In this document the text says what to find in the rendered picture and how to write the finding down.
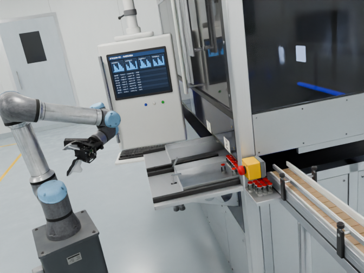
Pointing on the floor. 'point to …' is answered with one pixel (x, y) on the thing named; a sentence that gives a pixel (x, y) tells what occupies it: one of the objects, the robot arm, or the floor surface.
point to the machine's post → (242, 123)
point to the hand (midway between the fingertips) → (63, 162)
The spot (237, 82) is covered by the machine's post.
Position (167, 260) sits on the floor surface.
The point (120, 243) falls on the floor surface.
